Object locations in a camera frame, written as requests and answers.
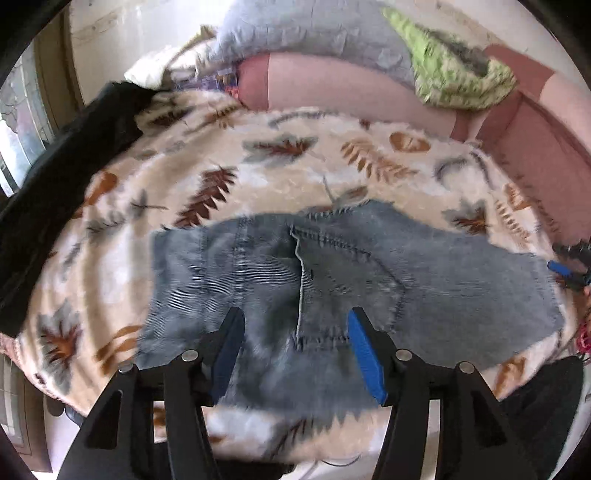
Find grey quilted pillow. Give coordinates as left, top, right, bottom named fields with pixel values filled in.
left=208, top=0, right=419, bottom=88

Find green printed cloth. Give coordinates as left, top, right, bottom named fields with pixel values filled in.
left=382, top=8, right=517, bottom=110

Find colourful printed cloth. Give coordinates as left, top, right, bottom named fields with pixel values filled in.
left=182, top=67, right=242, bottom=95

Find grey-blue denim pants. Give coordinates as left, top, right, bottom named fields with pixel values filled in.
left=136, top=198, right=566, bottom=414

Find black garment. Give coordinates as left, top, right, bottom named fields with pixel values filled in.
left=0, top=80, right=155, bottom=337

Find white cloth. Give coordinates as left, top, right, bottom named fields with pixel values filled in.
left=124, top=46, right=185, bottom=88

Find cream leaf-printed blanket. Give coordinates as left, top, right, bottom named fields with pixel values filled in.
left=14, top=90, right=583, bottom=462

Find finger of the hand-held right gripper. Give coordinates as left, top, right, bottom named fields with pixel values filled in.
left=553, top=241, right=591, bottom=265
left=546, top=260, right=591, bottom=292

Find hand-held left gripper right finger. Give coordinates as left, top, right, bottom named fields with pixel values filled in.
left=346, top=306, right=539, bottom=480

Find window with metal grille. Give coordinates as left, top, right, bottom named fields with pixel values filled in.
left=0, top=46, right=51, bottom=195

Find dark grey cloth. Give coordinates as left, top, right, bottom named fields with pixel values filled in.
left=455, top=41, right=491, bottom=78

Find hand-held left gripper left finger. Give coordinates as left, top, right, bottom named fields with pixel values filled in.
left=55, top=306, right=246, bottom=480

